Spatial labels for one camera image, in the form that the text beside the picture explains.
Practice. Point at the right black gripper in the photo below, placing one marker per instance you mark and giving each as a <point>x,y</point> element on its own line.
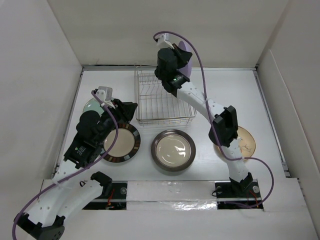
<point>183,56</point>

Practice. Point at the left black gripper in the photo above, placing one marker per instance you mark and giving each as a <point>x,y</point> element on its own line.
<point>124,110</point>

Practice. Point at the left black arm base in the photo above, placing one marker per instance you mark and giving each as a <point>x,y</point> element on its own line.
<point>113,197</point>

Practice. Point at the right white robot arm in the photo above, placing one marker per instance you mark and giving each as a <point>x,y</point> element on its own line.
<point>223,120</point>

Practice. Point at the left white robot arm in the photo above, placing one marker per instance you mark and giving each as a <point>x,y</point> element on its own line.
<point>44,216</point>

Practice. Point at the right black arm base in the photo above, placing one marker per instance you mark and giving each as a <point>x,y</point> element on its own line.
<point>228,199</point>

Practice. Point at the striped rim beige plate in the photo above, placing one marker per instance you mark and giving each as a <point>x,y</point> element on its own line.
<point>126,146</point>

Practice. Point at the round light green plate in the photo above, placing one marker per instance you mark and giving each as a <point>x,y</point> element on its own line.
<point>93,105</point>

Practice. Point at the brown rimmed deep plate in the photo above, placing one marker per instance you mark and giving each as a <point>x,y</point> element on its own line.
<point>173,150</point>

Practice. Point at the beige bird pattern plate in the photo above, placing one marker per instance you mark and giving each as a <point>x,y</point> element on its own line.
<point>246,142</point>

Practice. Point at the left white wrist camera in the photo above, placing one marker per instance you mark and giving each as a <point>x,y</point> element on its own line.
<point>104,96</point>

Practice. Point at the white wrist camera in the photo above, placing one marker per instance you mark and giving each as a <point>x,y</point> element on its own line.
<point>162,41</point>
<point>104,96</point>

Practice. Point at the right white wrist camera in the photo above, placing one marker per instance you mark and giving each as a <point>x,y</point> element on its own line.
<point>162,41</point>

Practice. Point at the metal wire dish rack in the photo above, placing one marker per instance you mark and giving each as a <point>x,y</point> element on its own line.
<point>157,107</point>

